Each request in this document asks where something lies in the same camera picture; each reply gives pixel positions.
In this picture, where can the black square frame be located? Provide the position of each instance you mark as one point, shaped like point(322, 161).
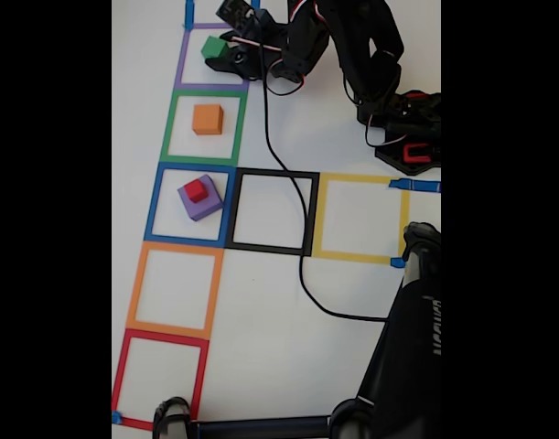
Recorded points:
point(231, 210)

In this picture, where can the yellow square frame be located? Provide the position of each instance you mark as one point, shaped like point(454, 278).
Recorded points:
point(319, 215)

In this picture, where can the green square frame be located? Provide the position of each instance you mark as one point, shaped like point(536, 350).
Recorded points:
point(167, 132)

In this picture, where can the small red cube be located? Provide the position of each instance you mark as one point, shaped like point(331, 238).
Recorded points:
point(195, 191)

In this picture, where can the purple square frame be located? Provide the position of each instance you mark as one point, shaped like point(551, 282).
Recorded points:
point(182, 64)

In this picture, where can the red printed clamp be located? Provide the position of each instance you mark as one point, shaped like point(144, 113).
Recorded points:
point(416, 96)
point(416, 157)

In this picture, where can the blue square frame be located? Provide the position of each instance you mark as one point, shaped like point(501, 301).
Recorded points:
point(152, 206)

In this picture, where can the black camera tripod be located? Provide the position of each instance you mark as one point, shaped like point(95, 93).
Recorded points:
point(407, 343)

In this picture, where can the black gripper camera board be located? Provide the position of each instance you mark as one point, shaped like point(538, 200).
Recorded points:
point(238, 13)

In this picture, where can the purple cube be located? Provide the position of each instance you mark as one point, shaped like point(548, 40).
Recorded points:
point(206, 211)

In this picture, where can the orange square frame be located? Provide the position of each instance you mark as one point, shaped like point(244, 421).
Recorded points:
point(135, 292)

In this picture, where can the green cube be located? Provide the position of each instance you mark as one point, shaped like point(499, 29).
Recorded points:
point(212, 47)

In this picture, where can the orange cube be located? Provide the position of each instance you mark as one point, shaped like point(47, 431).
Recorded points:
point(207, 119)

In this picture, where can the red square frame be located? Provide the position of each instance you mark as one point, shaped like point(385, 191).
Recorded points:
point(120, 375)

